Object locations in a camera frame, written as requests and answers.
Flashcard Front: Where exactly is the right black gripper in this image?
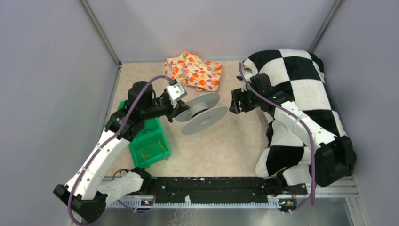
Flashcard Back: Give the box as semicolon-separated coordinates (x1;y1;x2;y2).
230;85;262;114

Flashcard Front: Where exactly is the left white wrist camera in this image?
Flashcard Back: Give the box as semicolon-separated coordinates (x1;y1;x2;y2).
166;82;187;107

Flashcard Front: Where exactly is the yellow thin cable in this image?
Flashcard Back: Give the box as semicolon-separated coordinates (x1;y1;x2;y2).
139;138;169;161

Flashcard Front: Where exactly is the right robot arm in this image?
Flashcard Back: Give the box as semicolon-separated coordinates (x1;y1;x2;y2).
229;72;357;194

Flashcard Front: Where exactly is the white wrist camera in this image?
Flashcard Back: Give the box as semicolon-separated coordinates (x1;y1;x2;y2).
166;82;187;107
238;72;254;84

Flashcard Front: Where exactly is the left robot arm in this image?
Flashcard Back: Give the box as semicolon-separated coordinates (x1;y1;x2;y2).
54;81;188;226

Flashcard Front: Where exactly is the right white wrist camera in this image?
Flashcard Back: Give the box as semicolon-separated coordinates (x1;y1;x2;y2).
238;72;254;84

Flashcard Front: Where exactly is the grey plastic cable spool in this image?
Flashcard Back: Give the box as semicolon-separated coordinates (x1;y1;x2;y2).
175;93;228;135

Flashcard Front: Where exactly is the floral orange cloth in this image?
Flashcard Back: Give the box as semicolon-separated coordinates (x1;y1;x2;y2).
164;51;223;93

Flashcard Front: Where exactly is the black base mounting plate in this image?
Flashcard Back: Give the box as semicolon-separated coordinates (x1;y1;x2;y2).
121;176;308;205

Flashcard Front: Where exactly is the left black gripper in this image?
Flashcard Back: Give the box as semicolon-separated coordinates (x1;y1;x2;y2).
141;95;190;122

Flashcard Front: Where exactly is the aluminium frame rail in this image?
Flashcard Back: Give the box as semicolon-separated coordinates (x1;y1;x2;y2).
106;176;359;209

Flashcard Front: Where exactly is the black white checkered pillow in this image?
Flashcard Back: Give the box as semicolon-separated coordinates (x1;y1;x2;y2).
243;49;346;178

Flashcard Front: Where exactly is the green plastic compartment bin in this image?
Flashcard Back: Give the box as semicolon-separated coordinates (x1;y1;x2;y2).
128;118;171;168

